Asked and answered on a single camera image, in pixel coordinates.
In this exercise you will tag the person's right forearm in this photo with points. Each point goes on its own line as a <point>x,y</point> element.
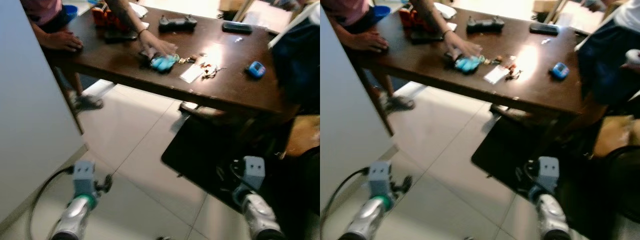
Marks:
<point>42,32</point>
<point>345,32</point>

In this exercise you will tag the person's left forearm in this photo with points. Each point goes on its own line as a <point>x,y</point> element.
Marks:
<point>430,15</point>
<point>125,15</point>

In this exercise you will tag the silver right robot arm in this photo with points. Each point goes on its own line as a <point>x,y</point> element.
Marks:
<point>552,217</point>
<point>260,215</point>

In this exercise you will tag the small brass keys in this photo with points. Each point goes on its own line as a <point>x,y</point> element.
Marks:
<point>187,60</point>
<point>492,61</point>

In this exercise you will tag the person's right hand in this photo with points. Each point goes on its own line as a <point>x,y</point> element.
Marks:
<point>367,41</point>
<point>62,41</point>

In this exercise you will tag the person's left hand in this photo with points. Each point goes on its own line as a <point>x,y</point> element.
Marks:
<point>462,45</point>
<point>159,46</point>

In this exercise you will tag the grey shoe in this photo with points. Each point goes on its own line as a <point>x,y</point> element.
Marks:
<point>89,103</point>
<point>400,104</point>

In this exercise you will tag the black chair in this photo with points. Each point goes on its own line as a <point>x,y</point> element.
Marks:
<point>510,160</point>
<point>210,160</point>

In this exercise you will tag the brown wooden table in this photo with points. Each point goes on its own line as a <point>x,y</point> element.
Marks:
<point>125,70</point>
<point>425,70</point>

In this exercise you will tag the white card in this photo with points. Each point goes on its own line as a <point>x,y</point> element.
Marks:
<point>496,75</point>
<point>191,75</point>

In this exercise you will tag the flat black object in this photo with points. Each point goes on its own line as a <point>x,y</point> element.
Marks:
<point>425,37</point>
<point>120,36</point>

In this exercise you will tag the person in dark blue clothes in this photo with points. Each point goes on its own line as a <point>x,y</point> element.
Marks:
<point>297,60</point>
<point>605,60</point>

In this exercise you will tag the red orange object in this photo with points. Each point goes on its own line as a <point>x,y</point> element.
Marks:
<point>410,17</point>
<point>102,17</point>

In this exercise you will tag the blue bowl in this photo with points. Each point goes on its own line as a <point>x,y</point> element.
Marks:
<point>381,12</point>
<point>71,11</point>

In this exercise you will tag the black game controller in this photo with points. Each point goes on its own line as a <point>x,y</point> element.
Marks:
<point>485,25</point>
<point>177,23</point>

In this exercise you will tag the white paper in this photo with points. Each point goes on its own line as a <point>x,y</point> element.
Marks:
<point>445,10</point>
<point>138,10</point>

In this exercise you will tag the person in pink shirt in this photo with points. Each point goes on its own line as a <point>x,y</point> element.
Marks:
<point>345,7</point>
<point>40,7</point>

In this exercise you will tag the small blue device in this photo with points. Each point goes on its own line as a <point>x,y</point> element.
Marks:
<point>255,70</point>
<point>559,71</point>

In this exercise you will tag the flat black case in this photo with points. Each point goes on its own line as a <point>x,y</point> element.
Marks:
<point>544,28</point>
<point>237,27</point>

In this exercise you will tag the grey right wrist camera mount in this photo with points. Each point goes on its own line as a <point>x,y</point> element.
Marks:
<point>548,170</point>
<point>254,170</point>

